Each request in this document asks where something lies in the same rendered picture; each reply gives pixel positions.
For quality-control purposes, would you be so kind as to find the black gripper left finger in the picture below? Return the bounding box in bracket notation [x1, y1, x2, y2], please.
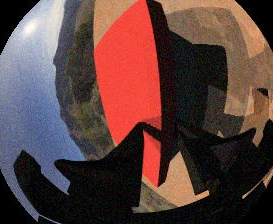
[54, 121, 144, 208]

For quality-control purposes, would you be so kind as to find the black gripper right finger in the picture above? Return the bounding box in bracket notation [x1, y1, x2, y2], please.
[173, 117, 256, 196]

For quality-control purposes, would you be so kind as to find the red lid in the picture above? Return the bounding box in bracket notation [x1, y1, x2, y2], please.
[93, 0, 177, 188]

